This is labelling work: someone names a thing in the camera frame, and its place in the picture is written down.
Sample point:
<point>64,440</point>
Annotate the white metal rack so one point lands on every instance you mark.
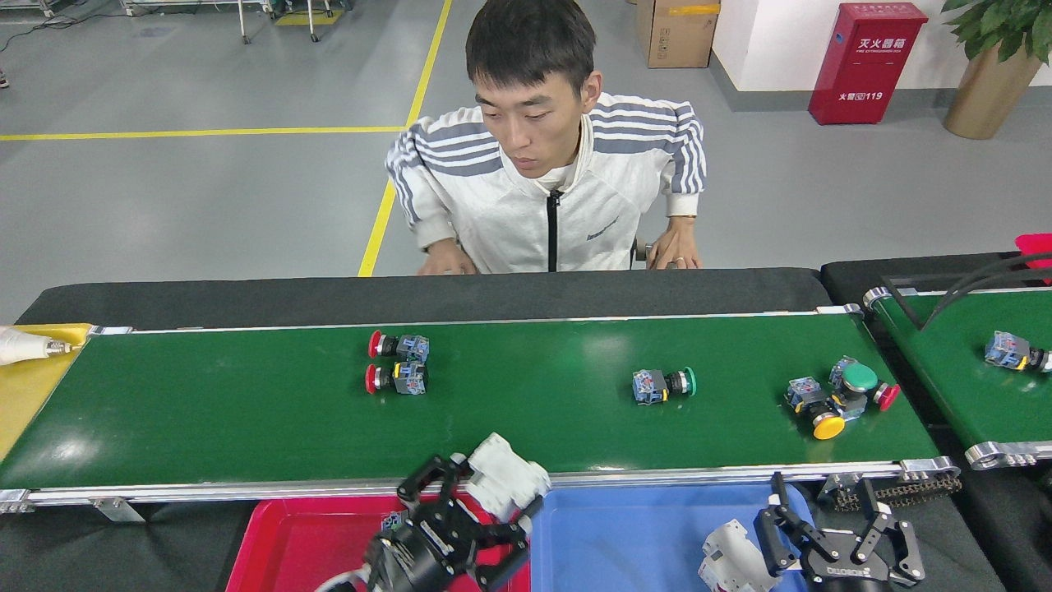
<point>197,6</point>

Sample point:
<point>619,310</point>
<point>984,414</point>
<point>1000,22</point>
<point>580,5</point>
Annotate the red plastic tray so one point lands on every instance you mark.
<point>288,551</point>

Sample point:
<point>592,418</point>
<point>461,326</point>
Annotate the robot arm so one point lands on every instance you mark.
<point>362,580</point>

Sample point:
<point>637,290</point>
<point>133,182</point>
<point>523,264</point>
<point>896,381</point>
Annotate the red fire extinguisher cabinet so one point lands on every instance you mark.
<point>867,70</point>

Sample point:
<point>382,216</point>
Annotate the white circuit breaker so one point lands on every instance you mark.
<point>505,473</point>
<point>731,551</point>

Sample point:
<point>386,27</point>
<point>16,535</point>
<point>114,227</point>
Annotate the brown cardboard box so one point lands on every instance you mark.
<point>678,37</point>

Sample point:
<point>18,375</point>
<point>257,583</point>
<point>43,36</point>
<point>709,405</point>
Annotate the blue plastic tray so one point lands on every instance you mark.
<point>616,551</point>

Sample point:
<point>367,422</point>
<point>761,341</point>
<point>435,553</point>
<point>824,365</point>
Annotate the blue push button switch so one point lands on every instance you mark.
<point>1007,349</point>

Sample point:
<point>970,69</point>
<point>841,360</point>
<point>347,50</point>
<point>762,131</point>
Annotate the short green conveyor belt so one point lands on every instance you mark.
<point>970,386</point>

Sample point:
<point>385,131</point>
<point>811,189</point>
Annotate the green potted plant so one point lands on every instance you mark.
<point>1011,25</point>

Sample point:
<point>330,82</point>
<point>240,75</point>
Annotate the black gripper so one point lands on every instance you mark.
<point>423,555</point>
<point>851,575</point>

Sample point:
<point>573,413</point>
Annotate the person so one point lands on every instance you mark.
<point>509,214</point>

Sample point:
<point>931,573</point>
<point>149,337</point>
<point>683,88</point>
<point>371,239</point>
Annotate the person's right hand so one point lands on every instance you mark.
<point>448,259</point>

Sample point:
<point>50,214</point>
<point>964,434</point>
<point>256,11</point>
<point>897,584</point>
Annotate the yellow plastic tray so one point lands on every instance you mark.
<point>29,395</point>

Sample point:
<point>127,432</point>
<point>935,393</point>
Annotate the white light bulb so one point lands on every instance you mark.
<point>20,345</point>

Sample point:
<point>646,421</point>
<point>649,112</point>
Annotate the long green conveyor belt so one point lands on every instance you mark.
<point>246,411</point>

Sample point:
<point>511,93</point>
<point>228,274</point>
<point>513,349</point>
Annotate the yellow push button switch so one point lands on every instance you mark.
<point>828,426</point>

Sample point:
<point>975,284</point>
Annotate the red push button switch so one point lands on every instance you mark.
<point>409,378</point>
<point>886,396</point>
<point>411,347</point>

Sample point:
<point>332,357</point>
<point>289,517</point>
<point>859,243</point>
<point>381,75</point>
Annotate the black curved belt guide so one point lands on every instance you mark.
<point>902,304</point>

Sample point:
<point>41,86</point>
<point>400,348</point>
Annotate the golden plant pot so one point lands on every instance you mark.
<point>990,99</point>

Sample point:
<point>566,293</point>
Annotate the red plastic bin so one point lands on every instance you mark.
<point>1037,247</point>

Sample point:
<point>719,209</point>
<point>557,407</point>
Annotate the white metal stand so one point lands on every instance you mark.
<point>312,20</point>

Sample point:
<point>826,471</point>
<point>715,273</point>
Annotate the person's left hand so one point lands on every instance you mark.
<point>678,242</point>

